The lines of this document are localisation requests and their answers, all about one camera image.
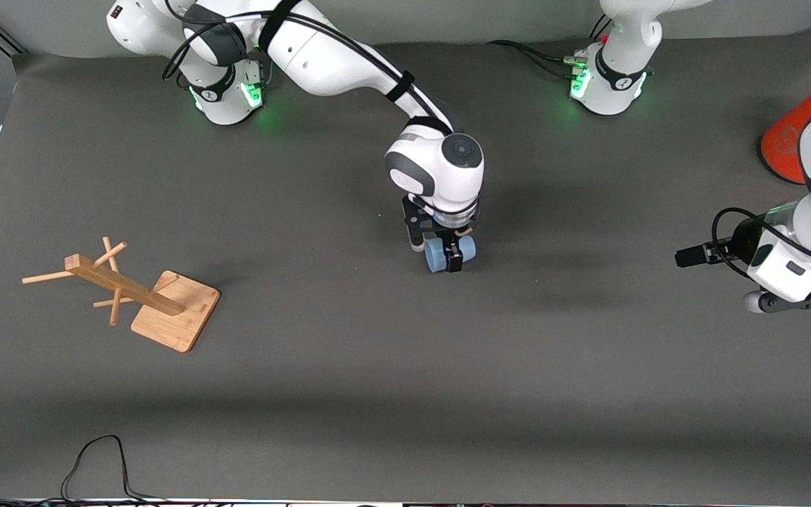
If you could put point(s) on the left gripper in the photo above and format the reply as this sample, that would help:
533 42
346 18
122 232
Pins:
743 243

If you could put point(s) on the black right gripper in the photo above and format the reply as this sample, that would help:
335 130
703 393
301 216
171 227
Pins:
450 239

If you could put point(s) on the light blue cup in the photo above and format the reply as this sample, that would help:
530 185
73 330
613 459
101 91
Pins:
437 257

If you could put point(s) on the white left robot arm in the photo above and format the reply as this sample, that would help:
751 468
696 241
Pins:
620 63

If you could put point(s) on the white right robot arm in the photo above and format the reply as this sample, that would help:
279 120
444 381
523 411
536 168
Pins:
335 63

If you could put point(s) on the wooden cup rack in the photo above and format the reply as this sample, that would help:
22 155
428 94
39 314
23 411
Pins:
173 320

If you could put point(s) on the dark grey table mat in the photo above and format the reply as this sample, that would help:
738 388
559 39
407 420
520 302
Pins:
405 352

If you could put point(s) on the orange cylindrical container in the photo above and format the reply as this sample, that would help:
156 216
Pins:
786 144

